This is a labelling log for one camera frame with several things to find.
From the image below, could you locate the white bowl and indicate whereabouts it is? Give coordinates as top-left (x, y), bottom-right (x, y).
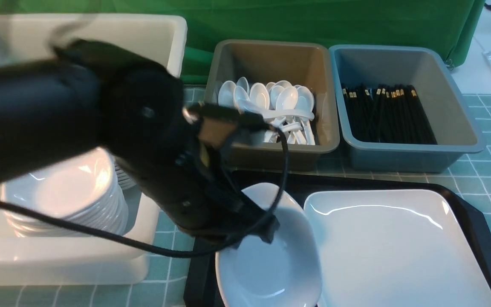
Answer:
top-left (242, 182), bottom-right (314, 244)
top-left (215, 205), bottom-right (323, 307)

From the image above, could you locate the large white square plate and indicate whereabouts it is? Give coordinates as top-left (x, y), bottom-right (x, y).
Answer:
top-left (304, 190), bottom-right (491, 307)

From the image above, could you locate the brown plastic spoon bin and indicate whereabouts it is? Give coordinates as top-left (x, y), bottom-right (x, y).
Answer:
top-left (203, 39), bottom-right (341, 171)

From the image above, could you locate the stack of white square plates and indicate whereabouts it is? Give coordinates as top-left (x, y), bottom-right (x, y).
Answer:
top-left (113, 159), bottom-right (136, 191)

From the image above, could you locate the blue-grey plastic chopstick bin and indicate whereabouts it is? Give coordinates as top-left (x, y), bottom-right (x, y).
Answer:
top-left (329, 45), bottom-right (487, 173)

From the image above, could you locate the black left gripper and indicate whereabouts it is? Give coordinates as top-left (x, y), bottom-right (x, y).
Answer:
top-left (113, 104), bottom-right (280, 243)

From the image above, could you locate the large white plastic tub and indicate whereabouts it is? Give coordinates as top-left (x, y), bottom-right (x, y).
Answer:
top-left (0, 14), bottom-right (187, 286)

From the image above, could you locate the pile of white spoons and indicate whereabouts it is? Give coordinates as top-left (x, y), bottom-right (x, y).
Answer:
top-left (213, 76), bottom-right (317, 145)

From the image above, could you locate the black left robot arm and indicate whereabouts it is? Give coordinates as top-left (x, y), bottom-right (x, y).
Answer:
top-left (0, 39), bottom-right (279, 246)

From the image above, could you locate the stack of white bowls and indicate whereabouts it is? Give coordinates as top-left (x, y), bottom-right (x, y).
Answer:
top-left (1, 148), bottom-right (129, 235)

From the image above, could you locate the black plastic serving tray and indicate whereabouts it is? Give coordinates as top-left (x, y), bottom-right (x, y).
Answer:
top-left (183, 174), bottom-right (491, 307)

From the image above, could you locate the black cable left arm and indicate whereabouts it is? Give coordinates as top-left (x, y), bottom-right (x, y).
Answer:
top-left (0, 102), bottom-right (289, 258)

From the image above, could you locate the teal checked tablecloth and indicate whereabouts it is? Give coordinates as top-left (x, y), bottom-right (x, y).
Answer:
top-left (0, 94), bottom-right (491, 307)

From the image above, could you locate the bundle of black chopsticks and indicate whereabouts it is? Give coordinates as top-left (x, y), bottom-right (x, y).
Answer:
top-left (341, 84), bottom-right (438, 145)

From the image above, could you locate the green backdrop cloth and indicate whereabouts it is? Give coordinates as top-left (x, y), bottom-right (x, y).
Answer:
top-left (0, 0), bottom-right (485, 84)

